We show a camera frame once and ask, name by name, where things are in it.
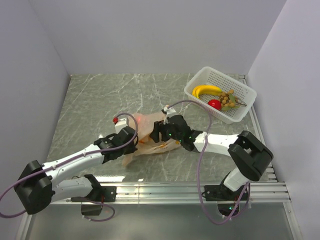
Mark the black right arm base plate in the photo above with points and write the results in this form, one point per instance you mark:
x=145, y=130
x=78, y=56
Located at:
x=215, y=195

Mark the bunch of brown longans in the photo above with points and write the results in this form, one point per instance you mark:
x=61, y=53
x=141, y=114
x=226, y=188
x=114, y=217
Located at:
x=230, y=101

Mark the black left controller box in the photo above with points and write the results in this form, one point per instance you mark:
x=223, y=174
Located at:
x=91, y=209

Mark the white perforated plastic basket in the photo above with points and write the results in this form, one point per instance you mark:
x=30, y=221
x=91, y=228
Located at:
x=210, y=76

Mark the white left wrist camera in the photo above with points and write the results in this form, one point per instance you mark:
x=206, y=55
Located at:
x=120, y=123

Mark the aluminium table edge rail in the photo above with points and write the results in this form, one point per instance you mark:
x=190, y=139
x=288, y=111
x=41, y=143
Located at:
x=190, y=193

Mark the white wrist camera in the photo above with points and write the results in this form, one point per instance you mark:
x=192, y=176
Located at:
x=168, y=112
x=120, y=123

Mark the red fruit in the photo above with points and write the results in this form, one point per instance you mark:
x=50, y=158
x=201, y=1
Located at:
x=215, y=103

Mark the right controller board with led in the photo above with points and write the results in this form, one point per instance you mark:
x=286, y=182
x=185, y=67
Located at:
x=226, y=209

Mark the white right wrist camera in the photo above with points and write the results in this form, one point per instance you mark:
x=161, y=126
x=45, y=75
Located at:
x=168, y=112

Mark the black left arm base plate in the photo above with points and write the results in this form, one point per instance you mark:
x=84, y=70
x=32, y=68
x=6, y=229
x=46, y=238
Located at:
x=107, y=193

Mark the peach plastic bag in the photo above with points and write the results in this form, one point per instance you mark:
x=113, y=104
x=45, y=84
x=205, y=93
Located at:
x=146, y=146

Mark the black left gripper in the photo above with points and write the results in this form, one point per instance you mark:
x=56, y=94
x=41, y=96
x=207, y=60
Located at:
x=131, y=149

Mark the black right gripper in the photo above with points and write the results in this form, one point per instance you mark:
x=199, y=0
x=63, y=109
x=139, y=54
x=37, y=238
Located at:
x=155, y=134

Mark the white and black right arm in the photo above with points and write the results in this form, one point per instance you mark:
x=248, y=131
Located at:
x=249, y=154

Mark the yellow banana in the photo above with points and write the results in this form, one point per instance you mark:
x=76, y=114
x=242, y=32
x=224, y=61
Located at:
x=206, y=90

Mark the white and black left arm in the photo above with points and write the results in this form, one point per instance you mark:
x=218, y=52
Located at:
x=41, y=184

